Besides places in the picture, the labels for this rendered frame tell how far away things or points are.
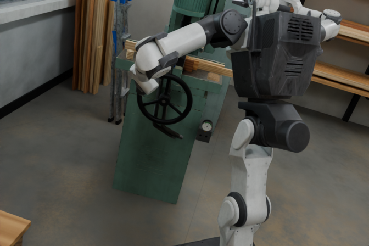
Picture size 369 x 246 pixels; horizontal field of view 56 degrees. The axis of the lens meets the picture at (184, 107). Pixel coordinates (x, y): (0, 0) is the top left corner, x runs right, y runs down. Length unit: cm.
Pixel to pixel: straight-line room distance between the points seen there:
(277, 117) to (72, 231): 134
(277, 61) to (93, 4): 228
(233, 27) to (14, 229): 105
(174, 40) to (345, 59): 348
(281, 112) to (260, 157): 24
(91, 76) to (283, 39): 248
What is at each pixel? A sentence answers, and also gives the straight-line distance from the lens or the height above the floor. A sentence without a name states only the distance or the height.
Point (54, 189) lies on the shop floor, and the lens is 237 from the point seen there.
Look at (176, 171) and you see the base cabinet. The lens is 222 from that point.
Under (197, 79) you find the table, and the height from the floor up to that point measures 89.
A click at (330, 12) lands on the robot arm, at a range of 181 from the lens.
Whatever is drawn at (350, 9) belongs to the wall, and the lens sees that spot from 438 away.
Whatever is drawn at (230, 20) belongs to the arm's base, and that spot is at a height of 135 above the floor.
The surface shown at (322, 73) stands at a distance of 399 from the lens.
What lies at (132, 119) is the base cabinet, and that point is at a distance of 208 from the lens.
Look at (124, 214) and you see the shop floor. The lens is 225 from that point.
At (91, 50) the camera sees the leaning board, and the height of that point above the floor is 43.
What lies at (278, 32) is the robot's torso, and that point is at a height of 136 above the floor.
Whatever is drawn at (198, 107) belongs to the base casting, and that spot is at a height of 73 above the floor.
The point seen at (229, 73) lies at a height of 92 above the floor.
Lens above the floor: 158
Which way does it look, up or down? 26 degrees down
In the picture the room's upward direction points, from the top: 15 degrees clockwise
